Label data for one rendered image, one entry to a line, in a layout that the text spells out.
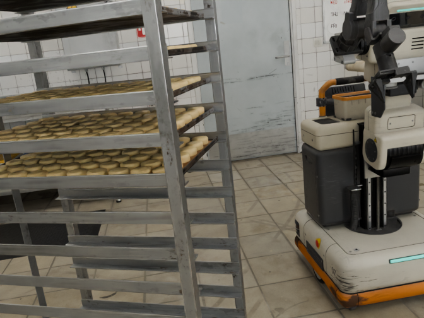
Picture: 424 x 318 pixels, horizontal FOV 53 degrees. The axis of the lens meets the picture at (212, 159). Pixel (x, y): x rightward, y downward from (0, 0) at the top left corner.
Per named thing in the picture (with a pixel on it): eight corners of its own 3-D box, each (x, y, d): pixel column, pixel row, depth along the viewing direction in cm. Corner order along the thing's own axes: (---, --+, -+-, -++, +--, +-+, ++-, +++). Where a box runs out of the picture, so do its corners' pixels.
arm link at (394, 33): (387, 28, 146) (363, 31, 145) (403, 8, 135) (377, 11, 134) (395, 59, 143) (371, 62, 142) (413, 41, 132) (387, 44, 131)
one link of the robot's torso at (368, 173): (359, 175, 204) (358, 125, 197) (413, 166, 207) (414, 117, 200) (388, 192, 178) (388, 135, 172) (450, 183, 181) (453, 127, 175)
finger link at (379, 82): (403, 96, 134) (394, 69, 136) (381, 100, 134) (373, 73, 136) (394, 104, 140) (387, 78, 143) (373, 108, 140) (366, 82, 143)
